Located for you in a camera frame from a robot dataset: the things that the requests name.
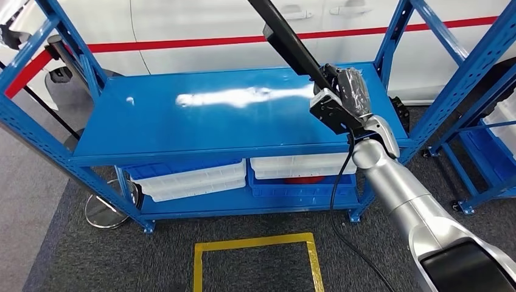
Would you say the black stanchion belt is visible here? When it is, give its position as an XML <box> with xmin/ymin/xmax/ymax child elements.
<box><xmin>0</xmin><ymin>59</ymin><xmax>82</xmax><ymax>141</ymax></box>

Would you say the white car with red stripe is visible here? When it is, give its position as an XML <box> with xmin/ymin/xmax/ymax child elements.
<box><xmin>0</xmin><ymin>0</ymin><xmax>516</xmax><ymax>106</ymax></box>

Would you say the black camera cable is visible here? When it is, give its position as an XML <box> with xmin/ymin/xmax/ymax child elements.
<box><xmin>329</xmin><ymin>128</ymin><xmax>398</xmax><ymax>292</ymax></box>

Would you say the red stanchion belt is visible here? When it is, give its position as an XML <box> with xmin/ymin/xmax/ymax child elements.
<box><xmin>3</xmin><ymin>48</ymin><xmax>54</xmax><ymax>100</ymax></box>

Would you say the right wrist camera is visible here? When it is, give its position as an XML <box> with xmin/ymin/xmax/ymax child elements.
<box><xmin>309</xmin><ymin>88</ymin><xmax>364</xmax><ymax>136</ymax></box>

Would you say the red flat object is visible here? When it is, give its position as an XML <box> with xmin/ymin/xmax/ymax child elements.
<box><xmin>285</xmin><ymin>175</ymin><xmax>326</xmax><ymax>186</ymax></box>

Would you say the black plastic frame part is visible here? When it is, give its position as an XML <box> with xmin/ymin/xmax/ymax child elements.
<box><xmin>246</xmin><ymin>0</ymin><xmax>336</xmax><ymax>96</ymax></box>

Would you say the stanchion post with black head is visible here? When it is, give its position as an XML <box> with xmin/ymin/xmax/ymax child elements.
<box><xmin>44</xmin><ymin>33</ymin><xmax>90</xmax><ymax>88</ymax></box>

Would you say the chrome stanchion base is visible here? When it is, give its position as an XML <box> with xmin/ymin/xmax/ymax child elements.
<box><xmin>83</xmin><ymin>179</ymin><xmax>141</xmax><ymax>231</ymax></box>

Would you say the black clamp device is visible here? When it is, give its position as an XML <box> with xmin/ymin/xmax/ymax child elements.
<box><xmin>388</xmin><ymin>96</ymin><xmax>411</xmax><ymax>133</ymax></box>

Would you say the yellow floor tape square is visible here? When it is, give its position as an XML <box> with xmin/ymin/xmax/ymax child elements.
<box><xmin>192</xmin><ymin>232</ymin><xmax>326</xmax><ymax>292</ymax></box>

